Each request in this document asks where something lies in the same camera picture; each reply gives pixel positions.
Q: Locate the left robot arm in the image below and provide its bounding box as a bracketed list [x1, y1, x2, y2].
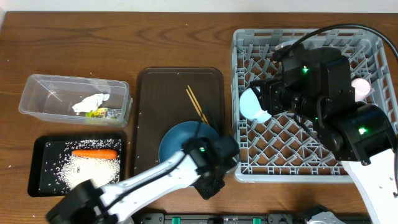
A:
[45, 136, 240, 223]

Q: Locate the clear plastic bin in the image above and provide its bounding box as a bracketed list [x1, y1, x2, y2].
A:
[19, 74, 132, 128]

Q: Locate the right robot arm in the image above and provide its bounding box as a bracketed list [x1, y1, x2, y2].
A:
[249, 44, 397, 223]

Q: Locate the light blue rice bowl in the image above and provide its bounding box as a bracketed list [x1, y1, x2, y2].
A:
[239, 88, 271, 123]

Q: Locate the black waste tray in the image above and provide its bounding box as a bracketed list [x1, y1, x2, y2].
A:
[27, 133, 126, 197]

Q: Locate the wooden chopstick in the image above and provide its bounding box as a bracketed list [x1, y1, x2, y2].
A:
[186, 88, 208, 124]
[187, 85, 209, 124]

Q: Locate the yellow green snack wrapper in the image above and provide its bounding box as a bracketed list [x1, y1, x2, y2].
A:
[85, 108, 122, 119]

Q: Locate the grey dishwasher rack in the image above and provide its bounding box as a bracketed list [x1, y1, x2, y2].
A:
[231, 29, 397, 184]

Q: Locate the pink plastic cup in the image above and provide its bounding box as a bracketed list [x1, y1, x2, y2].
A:
[351, 78, 371, 102]

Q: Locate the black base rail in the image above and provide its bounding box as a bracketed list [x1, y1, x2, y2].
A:
[124, 205, 372, 224]

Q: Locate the orange carrot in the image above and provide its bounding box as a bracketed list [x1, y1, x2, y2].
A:
[72, 149, 118, 160]

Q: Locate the white rice pile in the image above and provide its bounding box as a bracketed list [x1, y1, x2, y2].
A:
[61, 154, 119, 190]

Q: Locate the dark brown serving tray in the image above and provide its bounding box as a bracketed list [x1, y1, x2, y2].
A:
[129, 67, 225, 177]

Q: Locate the white tissue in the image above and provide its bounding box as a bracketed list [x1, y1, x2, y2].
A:
[72, 93, 110, 114]

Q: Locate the dark blue plate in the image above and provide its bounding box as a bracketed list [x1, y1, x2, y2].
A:
[159, 121, 220, 163]

